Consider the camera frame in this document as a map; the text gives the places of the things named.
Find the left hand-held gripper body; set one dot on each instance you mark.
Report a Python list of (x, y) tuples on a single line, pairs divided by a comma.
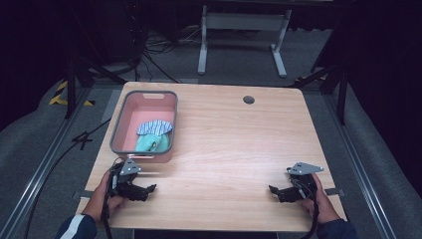
[(123, 177)]

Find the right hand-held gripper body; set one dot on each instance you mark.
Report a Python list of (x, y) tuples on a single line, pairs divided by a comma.
[(303, 179)]

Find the person's right hand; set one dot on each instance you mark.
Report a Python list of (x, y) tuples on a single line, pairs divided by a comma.
[(323, 205)]

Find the person's left hand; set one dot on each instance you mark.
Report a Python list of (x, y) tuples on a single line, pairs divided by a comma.
[(98, 202)]

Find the teal cloth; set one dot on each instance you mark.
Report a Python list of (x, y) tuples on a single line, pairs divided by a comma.
[(151, 143)]

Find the blue striped cloth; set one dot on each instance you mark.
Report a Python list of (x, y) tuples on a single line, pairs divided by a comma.
[(155, 127)]

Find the pink basket with grey rim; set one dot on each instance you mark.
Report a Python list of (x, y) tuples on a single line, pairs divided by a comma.
[(146, 109)]

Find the black tripod stand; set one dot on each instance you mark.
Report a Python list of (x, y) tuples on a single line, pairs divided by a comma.
[(71, 86), (341, 96)]

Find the aluminium floor rail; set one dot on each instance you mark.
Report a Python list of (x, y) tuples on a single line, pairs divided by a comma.
[(36, 172), (358, 166)]

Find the grey metal table frame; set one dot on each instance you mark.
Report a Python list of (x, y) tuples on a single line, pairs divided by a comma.
[(244, 21)]

